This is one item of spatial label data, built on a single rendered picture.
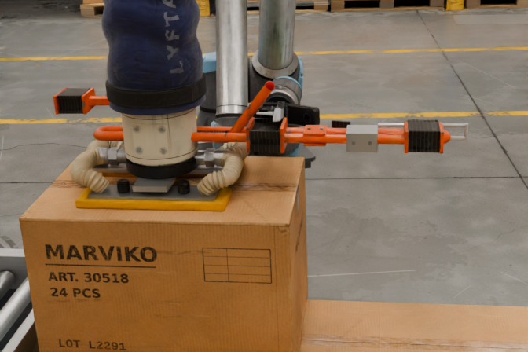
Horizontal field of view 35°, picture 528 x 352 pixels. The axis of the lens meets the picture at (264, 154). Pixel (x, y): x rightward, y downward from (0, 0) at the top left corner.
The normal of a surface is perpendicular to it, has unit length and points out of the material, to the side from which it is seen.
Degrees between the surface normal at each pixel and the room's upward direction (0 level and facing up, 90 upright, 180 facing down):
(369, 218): 0
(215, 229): 90
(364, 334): 0
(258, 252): 90
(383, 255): 0
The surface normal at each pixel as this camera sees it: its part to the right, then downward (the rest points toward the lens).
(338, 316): -0.04, -0.94
